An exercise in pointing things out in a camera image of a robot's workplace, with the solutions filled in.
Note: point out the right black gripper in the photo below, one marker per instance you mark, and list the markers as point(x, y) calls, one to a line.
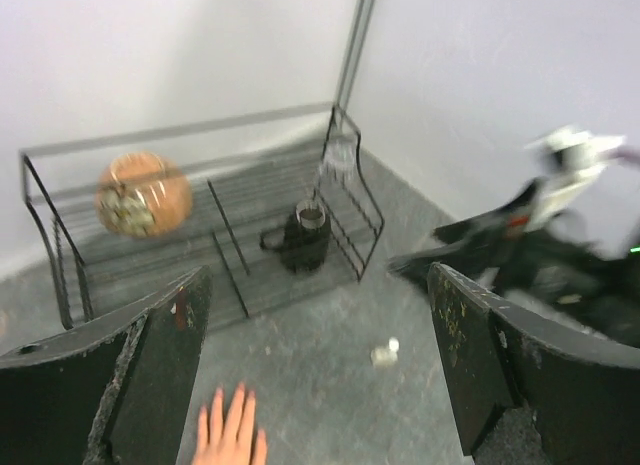
point(473, 245)

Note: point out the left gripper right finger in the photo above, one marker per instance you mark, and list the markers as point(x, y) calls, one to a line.
point(582, 391)

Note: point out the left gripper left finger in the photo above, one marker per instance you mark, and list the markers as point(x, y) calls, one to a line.
point(115, 390)

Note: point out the nail polish bottle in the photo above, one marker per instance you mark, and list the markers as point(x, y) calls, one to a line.
point(382, 356)

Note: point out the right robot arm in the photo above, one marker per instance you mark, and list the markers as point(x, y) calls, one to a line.
point(571, 277)

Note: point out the mannequin hand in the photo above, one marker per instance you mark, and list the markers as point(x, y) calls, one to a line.
point(228, 438)

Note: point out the black mug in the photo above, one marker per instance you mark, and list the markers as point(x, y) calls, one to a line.
point(306, 236)

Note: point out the clear glass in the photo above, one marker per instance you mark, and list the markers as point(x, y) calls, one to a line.
point(338, 161)

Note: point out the brown ceramic bowl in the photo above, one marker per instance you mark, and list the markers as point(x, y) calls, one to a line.
point(142, 194)

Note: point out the black wire rack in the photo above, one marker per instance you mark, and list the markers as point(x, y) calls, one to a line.
point(247, 173)

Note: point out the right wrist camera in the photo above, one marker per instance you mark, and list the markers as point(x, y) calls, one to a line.
point(575, 159)

